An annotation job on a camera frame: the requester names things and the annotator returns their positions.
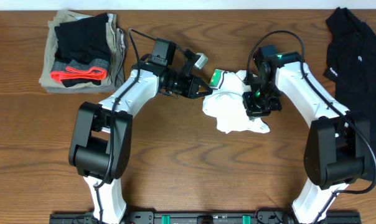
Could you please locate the folded khaki garment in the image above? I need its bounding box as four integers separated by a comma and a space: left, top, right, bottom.
39, 10, 128, 94

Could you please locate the black t-shirt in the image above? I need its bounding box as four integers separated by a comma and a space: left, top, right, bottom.
324, 7, 376, 157

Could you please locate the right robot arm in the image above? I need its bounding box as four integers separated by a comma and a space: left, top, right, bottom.
243, 50, 376, 223

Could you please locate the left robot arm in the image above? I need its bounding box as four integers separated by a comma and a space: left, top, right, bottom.
68, 61, 213, 223

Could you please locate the white t-shirt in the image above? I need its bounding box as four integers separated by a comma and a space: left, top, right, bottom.
202, 69, 270, 134

